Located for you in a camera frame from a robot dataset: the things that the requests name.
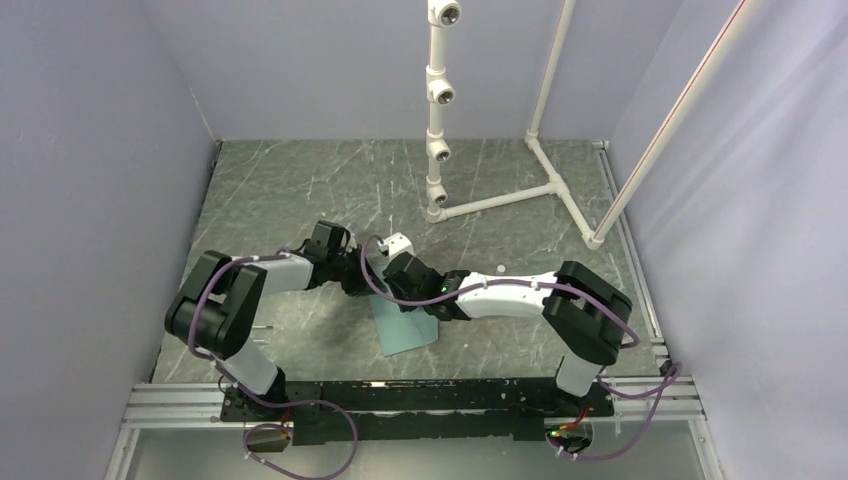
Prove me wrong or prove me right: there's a teal paper envelope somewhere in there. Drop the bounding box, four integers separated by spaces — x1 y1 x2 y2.
368 294 439 357

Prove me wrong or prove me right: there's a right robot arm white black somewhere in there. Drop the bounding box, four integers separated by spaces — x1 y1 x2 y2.
382 253 638 415

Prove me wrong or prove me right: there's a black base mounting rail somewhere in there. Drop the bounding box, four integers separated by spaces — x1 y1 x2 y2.
219 377 614 446

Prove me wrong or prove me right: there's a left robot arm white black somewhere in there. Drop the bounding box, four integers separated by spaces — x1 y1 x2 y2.
164 220 377 420

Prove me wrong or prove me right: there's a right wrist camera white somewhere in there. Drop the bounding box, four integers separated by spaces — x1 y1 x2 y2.
378 232 415 262

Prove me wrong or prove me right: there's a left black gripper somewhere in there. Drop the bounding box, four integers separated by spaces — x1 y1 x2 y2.
328 244 387 296

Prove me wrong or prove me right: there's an aluminium frame rail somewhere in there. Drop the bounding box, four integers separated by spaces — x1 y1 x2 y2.
107 376 726 479

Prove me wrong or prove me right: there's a white pvc pipe frame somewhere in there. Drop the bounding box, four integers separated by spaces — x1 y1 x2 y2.
403 1 761 249

